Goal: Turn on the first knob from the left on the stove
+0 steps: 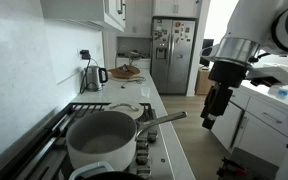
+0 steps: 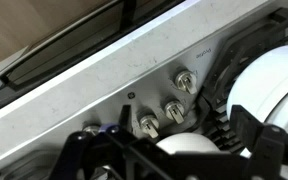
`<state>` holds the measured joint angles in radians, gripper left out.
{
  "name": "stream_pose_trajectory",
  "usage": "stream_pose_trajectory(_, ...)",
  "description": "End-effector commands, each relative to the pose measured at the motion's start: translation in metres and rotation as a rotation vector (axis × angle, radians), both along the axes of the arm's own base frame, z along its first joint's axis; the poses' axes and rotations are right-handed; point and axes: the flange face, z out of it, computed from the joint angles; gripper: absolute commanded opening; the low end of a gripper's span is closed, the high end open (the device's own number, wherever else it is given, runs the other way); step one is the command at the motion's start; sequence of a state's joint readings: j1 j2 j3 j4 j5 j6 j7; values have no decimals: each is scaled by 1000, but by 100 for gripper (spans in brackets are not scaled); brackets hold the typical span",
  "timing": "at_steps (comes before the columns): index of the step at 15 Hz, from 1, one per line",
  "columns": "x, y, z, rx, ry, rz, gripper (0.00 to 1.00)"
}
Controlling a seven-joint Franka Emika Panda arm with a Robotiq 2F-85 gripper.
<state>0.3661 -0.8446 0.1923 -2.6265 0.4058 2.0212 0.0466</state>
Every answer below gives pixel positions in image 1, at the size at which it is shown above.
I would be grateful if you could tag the black gas stove top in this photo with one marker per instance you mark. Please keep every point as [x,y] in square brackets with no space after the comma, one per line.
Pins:
[46,167]

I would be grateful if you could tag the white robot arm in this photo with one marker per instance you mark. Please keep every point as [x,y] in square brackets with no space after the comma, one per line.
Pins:
[257,28]

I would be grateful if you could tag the stainless steel refrigerator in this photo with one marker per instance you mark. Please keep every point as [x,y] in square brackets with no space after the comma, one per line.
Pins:
[172,48]

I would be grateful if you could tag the stove knob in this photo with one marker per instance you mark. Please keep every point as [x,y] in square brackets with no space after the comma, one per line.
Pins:
[152,136]
[144,172]
[142,159]
[142,146]

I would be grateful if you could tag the wooden basket with handle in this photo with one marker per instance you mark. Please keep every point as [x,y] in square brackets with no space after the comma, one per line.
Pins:
[124,72]

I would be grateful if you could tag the white saucepan with steel handle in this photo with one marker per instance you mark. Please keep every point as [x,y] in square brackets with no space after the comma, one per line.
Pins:
[108,136]

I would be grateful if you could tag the small clear plastic cup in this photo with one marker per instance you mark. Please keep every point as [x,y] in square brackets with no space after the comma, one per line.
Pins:
[145,92]

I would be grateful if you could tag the black wall plug adapter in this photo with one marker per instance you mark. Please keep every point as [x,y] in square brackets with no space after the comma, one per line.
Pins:
[85,55]

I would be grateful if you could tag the white lower cabinet drawers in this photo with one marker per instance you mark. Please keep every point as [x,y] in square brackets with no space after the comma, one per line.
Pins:
[255,123]

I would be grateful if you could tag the steel electric kettle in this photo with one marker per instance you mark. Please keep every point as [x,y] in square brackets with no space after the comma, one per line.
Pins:
[95,78]

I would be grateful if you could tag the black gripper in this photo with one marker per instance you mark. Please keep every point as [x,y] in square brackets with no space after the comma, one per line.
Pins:
[224,75]

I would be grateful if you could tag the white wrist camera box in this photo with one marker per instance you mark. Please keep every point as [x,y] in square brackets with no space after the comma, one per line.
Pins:
[268,76]

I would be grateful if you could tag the white upper cabinet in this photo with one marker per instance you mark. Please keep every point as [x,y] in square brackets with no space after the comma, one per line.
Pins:
[105,15]

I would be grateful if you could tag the wooden side cabinet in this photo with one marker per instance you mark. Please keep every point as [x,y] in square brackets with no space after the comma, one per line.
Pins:
[203,84]

